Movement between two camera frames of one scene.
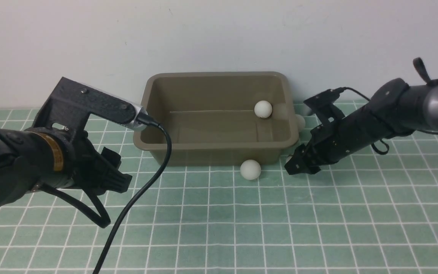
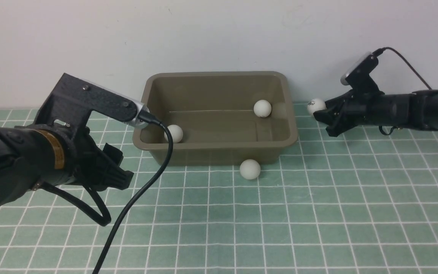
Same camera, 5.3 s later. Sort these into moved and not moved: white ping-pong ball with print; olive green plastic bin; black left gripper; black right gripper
Moved: black right gripper
Not moved: olive green plastic bin; white ping-pong ball with print; black left gripper
